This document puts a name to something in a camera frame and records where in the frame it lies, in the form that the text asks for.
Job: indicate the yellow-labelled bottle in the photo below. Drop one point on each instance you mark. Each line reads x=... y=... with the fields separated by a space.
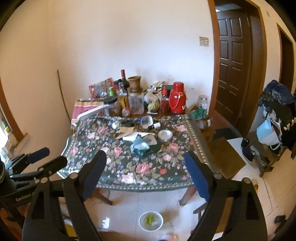
x=123 y=100

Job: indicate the red-capped can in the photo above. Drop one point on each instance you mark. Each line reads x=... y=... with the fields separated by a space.
x=126 y=112

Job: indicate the thin wooden stick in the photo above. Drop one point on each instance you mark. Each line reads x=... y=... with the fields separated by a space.
x=63 y=92

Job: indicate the wall light switch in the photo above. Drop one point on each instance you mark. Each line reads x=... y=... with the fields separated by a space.
x=204 y=41

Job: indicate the large glass jar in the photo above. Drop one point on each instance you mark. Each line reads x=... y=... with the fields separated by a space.
x=136 y=103

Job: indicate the dark wine bottle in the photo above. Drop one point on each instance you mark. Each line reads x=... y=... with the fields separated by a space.
x=124 y=80

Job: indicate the green can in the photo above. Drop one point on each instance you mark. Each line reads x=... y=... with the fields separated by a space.
x=112 y=91

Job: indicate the pink striped box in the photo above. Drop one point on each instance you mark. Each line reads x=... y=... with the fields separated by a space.
x=84 y=109

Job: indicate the wooden stool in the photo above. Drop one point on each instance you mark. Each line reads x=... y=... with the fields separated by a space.
x=225 y=155

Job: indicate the brown wooden door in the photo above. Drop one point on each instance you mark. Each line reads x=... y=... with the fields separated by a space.
x=232 y=58

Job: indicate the silver foil bag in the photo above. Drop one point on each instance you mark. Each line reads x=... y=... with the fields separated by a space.
x=157 y=87

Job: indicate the dark shoes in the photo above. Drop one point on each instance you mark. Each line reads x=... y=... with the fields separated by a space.
x=247 y=149

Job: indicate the black-lidded glass jar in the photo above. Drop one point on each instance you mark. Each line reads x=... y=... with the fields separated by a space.
x=112 y=106

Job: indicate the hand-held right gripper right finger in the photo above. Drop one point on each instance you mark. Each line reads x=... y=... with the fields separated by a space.
x=196 y=176

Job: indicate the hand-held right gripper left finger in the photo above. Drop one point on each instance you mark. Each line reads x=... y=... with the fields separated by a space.
x=97 y=171

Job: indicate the floral tablecloth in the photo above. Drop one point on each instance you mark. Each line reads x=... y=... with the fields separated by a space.
x=138 y=168

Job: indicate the white bowl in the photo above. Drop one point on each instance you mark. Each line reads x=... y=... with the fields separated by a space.
x=150 y=221

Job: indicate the red sauce bottle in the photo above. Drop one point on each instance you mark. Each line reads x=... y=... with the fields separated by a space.
x=164 y=102

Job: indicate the long white box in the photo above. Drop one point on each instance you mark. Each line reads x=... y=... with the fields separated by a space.
x=91 y=112

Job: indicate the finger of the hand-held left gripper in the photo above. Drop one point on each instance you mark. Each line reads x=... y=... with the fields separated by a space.
x=39 y=154
x=55 y=162

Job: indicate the crumpled blue plastic wrapper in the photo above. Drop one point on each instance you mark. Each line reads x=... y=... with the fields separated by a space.
x=141 y=144

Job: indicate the brown ceramic pot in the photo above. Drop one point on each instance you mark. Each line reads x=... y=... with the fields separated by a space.
x=134 y=82

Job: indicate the red snack bag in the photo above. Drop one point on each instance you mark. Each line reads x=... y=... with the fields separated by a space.
x=100 y=89

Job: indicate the white paper sheet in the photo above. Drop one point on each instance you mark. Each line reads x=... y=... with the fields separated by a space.
x=130 y=136

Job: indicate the blue printed plastic cup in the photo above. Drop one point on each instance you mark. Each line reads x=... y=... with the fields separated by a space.
x=145 y=121

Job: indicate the clothes rack with garments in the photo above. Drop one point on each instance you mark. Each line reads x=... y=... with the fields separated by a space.
x=278 y=99

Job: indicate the small labelled jar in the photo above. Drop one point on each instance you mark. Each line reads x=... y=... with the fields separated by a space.
x=204 y=123

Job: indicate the hanging blue face mask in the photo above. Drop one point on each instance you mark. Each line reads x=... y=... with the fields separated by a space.
x=268 y=134

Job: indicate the green plastic bag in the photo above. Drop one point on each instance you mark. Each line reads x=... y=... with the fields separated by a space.
x=198 y=113

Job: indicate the clear glass jar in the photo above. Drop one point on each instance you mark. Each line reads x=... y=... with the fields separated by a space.
x=203 y=102

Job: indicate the red thermos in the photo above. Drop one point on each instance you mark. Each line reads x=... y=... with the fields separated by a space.
x=178 y=98

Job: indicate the small white bottle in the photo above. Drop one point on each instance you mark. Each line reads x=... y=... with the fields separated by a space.
x=156 y=125

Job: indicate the wooden window frame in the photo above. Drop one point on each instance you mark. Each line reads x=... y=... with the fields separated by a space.
x=13 y=125

